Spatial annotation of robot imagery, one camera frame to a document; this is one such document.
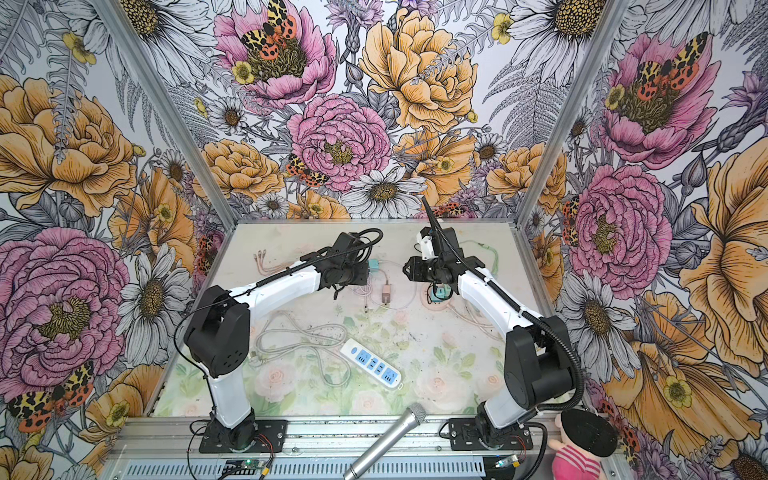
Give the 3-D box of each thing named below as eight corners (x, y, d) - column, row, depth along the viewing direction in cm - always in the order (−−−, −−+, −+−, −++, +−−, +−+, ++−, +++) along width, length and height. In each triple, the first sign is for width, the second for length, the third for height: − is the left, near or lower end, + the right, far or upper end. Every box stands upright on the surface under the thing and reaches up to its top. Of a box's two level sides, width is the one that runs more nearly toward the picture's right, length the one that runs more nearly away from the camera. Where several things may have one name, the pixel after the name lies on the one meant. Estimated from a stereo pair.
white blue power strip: (340, 355, 90) (339, 351, 87) (350, 342, 92) (349, 337, 90) (395, 391, 83) (395, 387, 81) (404, 376, 86) (404, 372, 83)
